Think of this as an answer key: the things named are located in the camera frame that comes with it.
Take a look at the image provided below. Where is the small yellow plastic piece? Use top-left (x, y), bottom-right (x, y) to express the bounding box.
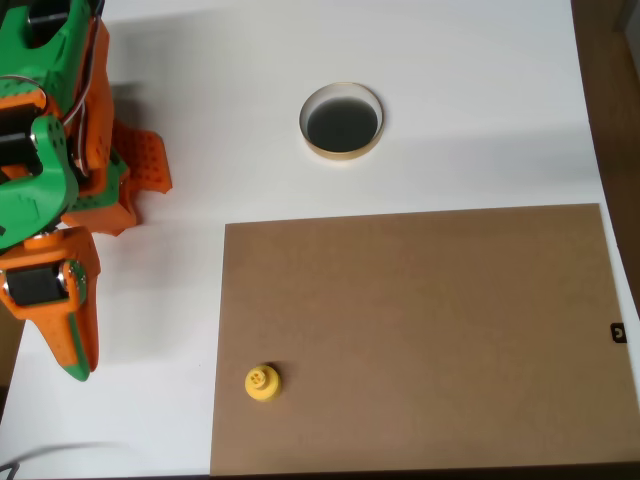
top-left (244, 364), bottom-right (283, 404)

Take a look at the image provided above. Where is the orange robot base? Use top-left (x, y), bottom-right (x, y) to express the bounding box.
top-left (62, 119), bottom-right (174, 237)

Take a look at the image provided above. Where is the round dish with dark bottom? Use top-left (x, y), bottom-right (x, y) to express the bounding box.
top-left (298, 81), bottom-right (386, 162)

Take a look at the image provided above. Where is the brown rectangular board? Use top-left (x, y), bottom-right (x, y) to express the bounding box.
top-left (208, 202), bottom-right (640, 477)

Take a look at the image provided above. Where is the thin black cable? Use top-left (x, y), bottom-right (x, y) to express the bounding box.
top-left (0, 441), bottom-right (126, 479)

